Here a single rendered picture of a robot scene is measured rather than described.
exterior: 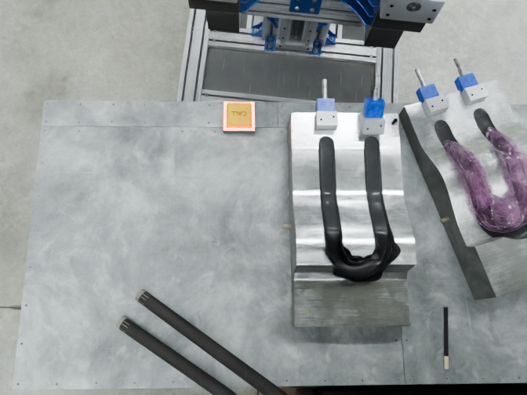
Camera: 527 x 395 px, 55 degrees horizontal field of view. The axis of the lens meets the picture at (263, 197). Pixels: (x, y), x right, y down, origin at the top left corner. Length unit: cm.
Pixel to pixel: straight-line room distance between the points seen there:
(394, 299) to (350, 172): 31
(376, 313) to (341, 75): 115
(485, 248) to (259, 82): 114
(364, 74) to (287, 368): 127
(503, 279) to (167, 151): 84
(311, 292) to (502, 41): 179
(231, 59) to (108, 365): 129
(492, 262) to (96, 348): 91
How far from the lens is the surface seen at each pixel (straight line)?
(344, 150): 123
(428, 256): 131
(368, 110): 123
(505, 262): 126
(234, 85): 204
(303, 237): 112
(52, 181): 136
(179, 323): 117
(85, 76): 239
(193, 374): 117
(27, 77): 247
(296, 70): 208
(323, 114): 123
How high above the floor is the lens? 202
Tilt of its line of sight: 75 degrees down
